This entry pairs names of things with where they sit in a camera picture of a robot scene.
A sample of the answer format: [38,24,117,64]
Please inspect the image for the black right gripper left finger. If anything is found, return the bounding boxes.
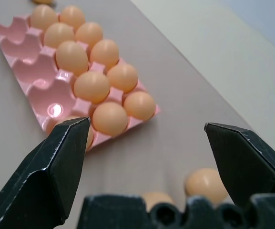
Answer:
[0,116,91,229]

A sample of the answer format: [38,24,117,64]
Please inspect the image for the pink plastic egg tray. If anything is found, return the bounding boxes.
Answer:
[0,13,162,153]

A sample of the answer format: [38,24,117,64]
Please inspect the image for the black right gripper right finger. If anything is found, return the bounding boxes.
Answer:
[204,122,275,208]

